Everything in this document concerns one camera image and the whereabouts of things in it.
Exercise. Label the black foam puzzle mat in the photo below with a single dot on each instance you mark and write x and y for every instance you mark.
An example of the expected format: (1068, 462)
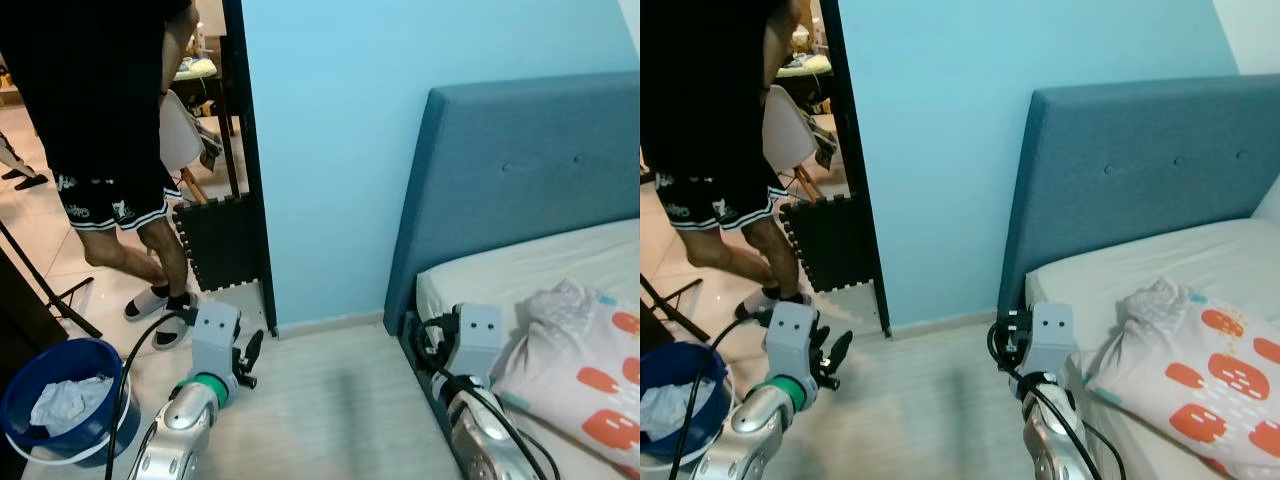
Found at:
(825, 245)
(220, 245)

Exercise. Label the black stand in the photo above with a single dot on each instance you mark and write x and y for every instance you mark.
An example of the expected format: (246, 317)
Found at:
(650, 320)
(25, 320)

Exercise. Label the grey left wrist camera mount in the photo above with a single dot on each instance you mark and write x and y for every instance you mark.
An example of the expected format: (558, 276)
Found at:
(215, 335)
(792, 335)

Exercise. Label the white crumpled rubbish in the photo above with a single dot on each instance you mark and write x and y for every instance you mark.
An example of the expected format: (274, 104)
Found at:
(70, 405)
(675, 410)

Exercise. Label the pink pillow with orange spots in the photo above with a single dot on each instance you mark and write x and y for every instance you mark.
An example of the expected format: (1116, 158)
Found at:
(1180, 370)
(580, 360)

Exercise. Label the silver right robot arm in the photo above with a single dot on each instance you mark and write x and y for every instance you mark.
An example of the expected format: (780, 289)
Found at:
(480, 445)
(1045, 450)

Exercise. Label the blue padded bed headboard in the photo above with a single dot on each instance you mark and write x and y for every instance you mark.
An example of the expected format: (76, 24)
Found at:
(520, 160)
(1130, 160)

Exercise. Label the person in black shorts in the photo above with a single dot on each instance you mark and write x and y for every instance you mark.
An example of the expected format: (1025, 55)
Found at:
(90, 100)
(700, 100)

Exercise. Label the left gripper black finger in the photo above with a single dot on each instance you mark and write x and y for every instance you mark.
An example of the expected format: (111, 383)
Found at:
(254, 348)
(842, 350)
(822, 336)

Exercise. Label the beige sheeted mattress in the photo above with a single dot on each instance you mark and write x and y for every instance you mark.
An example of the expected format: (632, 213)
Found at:
(520, 265)
(1130, 265)

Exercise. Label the dark dining table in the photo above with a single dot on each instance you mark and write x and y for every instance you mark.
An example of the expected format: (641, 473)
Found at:
(205, 90)
(810, 85)

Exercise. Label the white chair wooden legs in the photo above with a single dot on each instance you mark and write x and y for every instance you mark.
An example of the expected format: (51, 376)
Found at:
(785, 135)
(178, 135)

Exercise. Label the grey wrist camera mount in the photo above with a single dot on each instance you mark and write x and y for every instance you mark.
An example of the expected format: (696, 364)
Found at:
(478, 335)
(215, 335)
(1050, 335)
(792, 335)

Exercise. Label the blue plastic bucket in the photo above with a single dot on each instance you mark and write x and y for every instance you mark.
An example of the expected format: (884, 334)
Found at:
(20, 400)
(700, 365)

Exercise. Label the black door frame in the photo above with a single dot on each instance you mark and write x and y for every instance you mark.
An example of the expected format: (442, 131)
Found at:
(855, 150)
(250, 150)

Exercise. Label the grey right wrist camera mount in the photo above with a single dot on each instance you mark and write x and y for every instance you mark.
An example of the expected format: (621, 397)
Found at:
(478, 335)
(1050, 335)

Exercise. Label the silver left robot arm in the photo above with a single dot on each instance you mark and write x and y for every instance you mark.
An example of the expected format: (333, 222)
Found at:
(180, 425)
(745, 430)

